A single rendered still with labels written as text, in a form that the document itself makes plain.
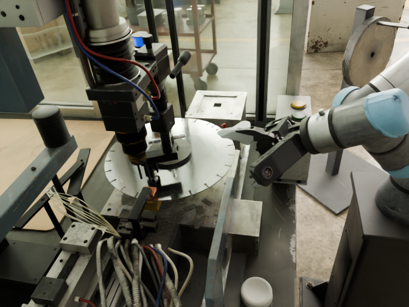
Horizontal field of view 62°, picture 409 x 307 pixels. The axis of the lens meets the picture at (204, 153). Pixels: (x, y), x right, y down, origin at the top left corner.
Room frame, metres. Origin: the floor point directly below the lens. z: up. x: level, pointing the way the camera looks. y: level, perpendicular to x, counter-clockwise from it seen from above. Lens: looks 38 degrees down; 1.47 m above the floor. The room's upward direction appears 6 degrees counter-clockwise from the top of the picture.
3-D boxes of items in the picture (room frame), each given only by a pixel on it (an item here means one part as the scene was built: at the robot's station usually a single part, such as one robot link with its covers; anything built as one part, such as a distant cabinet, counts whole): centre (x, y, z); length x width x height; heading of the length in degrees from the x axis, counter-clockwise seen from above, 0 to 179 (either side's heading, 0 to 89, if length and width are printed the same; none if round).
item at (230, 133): (0.59, -0.08, 1.06); 0.09 x 0.06 x 0.03; 55
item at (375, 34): (1.55, -0.78, 0.50); 0.50 x 0.50 x 1.00; 30
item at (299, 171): (0.87, -0.28, 0.82); 0.28 x 0.11 x 0.15; 165
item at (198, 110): (0.99, -0.06, 0.82); 0.18 x 0.18 x 0.15; 75
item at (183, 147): (0.68, 0.09, 0.96); 0.11 x 0.11 x 0.03
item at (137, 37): (0.98, 0.15, 1.14); 0.05 x 0.04 x 0.03; 75
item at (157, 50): (0.61, 0.08, 1.17); 0.06 x 0.05 x 0.20; 156
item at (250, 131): (0.55, -0.11, 1.07); 0.09 x 0.02 x 0.05; 55
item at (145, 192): (0.50, 0.14, 0.95); 0.10 x 0.03 x 0.07; 165
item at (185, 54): (0.63, 0.05, 1.21); 0.08 x 0.06 x 0.03; 165
